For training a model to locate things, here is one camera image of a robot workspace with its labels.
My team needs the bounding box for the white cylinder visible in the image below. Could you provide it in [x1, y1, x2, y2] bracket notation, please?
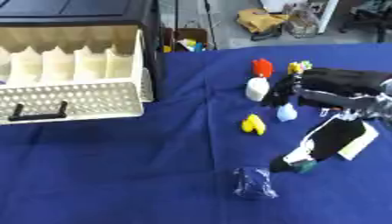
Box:
[245, 76, 271, 102]

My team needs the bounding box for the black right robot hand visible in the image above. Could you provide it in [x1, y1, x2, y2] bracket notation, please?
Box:
[260, 67, 392, 175]

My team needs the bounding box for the light blue toy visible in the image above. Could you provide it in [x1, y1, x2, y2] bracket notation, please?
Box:
[276, 102, 299, 123]

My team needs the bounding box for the yellow bag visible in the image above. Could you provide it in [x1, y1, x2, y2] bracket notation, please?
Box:
[234, 7, 291, 34]

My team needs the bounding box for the clear plastic bag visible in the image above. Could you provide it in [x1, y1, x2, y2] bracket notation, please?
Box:
[282, 3, 322, 39]

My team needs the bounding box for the brown cardboard box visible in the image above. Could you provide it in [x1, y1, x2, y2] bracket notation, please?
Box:
[162, 27, 210, 53]

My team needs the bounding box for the dark blue clear packet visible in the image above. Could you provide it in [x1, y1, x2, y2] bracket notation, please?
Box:
[233, 166, 281, 200]

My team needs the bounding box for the yellow and green toy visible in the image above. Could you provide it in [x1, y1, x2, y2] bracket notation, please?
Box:
[286, 59, 314, 75]

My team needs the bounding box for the dark chair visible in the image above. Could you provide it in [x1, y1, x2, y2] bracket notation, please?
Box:
[338, 0, 392, 44]

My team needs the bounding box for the white post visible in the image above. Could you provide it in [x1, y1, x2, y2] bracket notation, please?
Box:
[315, 0, 342, 35]

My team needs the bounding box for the black drawer handle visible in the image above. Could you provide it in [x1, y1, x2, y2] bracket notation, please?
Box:
[6, 100, 71, 123]

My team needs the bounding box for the black tripod pole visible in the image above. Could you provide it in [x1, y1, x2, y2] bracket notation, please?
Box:
[202, 0, 220, 51]

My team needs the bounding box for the red toy block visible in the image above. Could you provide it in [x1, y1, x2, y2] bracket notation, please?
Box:
[251, 58, 276, 79]

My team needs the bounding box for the black cabinet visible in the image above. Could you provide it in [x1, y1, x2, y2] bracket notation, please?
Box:
[0, 0, 169, 102]

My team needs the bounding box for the yellow toy fruit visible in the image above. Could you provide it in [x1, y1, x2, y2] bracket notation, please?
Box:
[240, 114, 269, 137]

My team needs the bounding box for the pale compartment drawer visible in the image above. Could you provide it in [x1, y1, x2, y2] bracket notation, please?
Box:
[0, 24, 155, 126]

